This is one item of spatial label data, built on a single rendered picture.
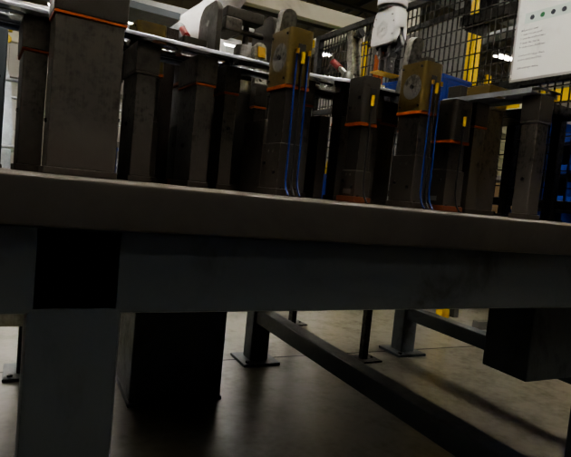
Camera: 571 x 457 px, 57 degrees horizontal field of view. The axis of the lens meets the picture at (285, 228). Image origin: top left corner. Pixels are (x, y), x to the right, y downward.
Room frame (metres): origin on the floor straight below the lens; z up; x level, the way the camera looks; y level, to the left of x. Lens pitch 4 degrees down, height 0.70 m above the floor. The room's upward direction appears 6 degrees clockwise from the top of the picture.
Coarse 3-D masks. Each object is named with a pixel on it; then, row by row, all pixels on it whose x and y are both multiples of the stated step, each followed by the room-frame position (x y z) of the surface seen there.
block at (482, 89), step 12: (492, 108) 1.49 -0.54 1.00; (504, 108) 1.52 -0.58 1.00; (492, 120) 1.50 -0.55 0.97; (492, 132) 1.51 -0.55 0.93; (492, 144) 1.51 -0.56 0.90; (492, 156) 1.51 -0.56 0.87; (480, 168) 1.49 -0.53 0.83; (492, 168) 1.51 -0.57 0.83; (480, 180) 1.49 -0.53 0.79; (492, 180) 1.52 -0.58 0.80; (480, 192) 1.50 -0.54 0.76; (492, 192) 1.52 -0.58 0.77; (480, 204) 1.50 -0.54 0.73
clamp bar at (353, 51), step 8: (352, 32) 1.63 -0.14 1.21; (360, 32) 1.61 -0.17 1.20; (352, 40) 1.63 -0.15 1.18; (360, 40) 1.64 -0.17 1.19; (352, 48) 1.62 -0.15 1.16; (360, 48) 1.64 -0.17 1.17; (352, 56) 1.62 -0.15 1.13; (360, 56) 1.64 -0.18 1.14; (352, 64) 1.62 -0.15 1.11; (360, 64) 1.63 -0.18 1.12; (352, 72) 1.61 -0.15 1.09; (360, 72) 1.63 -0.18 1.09
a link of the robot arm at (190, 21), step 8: (208, 0) 1.72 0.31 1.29; (216, 0) 1.71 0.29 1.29; (224, 0) 1.71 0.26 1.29; (232, 0) 1.71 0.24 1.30; (240, 0) 1.73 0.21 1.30; (192, 8) 1.73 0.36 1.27; (200, 8) 1.72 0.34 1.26; (184, 16) 1.72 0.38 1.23; (192, 16) 1.71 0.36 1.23; (200, 16) 1.71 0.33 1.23; (176, 24) 1.71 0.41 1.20; (184, 24) 1.70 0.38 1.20; (192, 24) 1.70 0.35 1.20; (192, 32) 1.69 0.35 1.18
